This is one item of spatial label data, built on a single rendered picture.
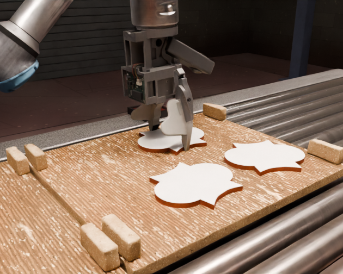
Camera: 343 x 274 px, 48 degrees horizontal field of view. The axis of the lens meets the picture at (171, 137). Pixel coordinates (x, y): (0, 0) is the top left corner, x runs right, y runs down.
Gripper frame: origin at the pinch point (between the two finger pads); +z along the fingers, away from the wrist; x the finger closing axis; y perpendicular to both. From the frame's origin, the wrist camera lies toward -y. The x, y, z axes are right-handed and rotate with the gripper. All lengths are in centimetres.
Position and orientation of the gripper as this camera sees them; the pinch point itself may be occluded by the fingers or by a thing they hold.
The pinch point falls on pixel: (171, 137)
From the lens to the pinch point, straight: 71.5
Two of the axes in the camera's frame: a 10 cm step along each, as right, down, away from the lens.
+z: 0.4, 9.2, 3.9
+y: -8.0, 2.7, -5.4
